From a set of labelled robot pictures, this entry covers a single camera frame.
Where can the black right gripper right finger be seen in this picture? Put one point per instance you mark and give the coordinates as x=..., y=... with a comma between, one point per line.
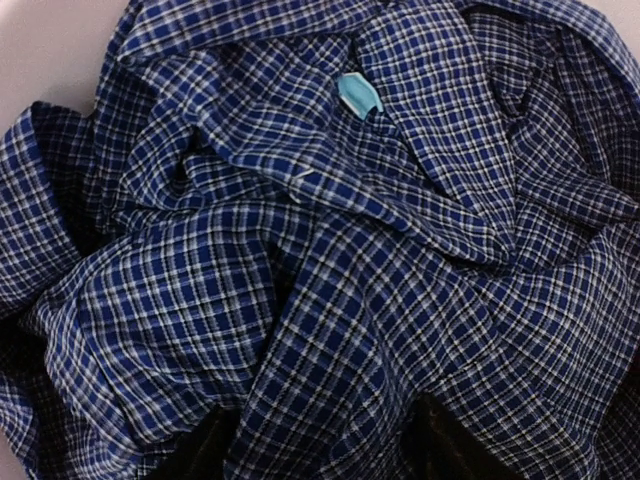
x=438, y=446

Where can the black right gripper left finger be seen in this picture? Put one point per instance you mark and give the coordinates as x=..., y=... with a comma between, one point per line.
x=200, y=455

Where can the blue plaid button shirt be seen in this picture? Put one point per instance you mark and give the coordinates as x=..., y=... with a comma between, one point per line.
x=314, y=212

